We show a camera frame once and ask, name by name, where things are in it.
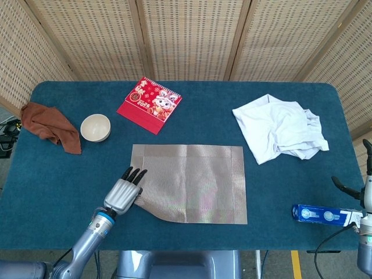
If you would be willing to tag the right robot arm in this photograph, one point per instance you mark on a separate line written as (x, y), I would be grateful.
(364, 253)

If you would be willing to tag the teal table cover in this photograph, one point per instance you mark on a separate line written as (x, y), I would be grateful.
(72, 189)

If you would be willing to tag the red desk calendar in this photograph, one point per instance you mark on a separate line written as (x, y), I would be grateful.
(139, 113)

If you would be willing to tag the white table leg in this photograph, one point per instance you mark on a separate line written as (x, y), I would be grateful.
(257, 267)

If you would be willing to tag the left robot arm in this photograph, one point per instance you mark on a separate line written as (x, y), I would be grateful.
(87, 244)

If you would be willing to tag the grey-blue robot torso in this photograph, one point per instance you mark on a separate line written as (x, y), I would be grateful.
(174, 264)

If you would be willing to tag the silver woven placemat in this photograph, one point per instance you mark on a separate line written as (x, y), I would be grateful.
(197, 180)

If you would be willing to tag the white crumpled shirt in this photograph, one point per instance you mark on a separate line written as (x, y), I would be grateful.
(273, 128)

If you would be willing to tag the brown crumpled cloth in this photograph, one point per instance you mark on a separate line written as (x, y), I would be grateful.
(49, 125)

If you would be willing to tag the cream round bowl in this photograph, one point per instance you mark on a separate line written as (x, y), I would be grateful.
(95, 128)

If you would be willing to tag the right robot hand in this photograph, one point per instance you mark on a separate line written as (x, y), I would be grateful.
(368, 191)

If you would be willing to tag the blue toothpaste box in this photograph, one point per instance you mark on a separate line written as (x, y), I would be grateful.
(319, 215)

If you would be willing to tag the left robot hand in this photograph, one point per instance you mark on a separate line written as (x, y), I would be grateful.
(122, 194)

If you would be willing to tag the woven folding screen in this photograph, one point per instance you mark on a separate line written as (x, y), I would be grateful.
(189, 37)

